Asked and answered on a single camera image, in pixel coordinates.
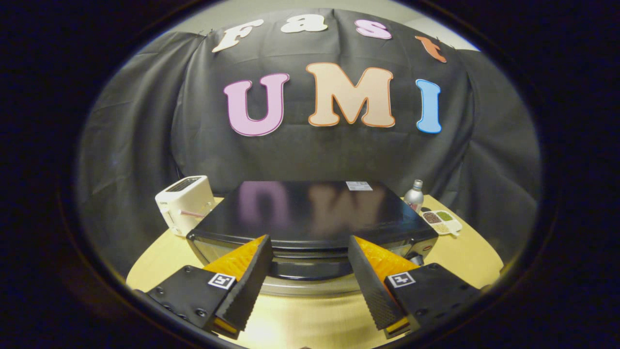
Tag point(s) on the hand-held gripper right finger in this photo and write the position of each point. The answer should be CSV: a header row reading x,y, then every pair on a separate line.
x,y
373,286

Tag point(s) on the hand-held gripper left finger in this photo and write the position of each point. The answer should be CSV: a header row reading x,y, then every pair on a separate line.
x,y
252,286

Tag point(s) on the black toaster oven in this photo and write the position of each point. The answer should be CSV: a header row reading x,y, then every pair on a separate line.
x,y
310,213

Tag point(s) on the white pop-up toaster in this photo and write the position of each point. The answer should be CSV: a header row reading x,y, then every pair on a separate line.
x,y
185,203

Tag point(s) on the white divided condiment tray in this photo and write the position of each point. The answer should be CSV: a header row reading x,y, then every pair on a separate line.
x,y
441,221

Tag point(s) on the silver bottle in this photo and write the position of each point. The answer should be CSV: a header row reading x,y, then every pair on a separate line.
x,y
414,196

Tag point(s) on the black backdrop cloth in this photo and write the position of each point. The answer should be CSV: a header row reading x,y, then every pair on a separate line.
x,y
310,155

